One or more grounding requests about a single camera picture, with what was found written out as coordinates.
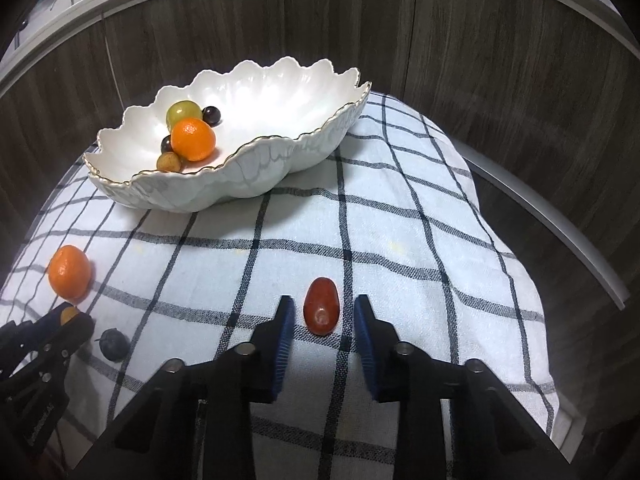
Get red oblong grape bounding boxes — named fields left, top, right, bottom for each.
left=303, top=278, right=341, bottom=337

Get small tan longan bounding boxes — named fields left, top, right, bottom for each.
left=156, top=152, right=183, bottom=172

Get dark plum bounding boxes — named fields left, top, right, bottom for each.
left=160, top=134, right=172, bottom=153
left=202, top=106, right=221, bottom=127

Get orange mandarin with stem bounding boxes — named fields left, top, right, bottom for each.
left=170, top=117, right=216, bottom=162

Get yellow-green round fruit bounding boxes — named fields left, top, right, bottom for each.
left=165, top=100, right=202, bottom=132

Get tan longan fruit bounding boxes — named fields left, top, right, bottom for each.
left=60, top=306, right=79, bottom=326

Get dark blue blueberry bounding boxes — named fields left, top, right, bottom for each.
left=96, top=328, right=130, bottom=363

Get white scalloped ceramic bowl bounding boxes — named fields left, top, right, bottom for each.
left=84, top=56, right=371, bottom=212

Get white black checkered cloth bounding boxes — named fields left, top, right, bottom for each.
left=1, top=93, right=559, bottom=479

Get dark wood cabinet fronts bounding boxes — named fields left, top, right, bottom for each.
left=1, top=0, right=639, bottom=432

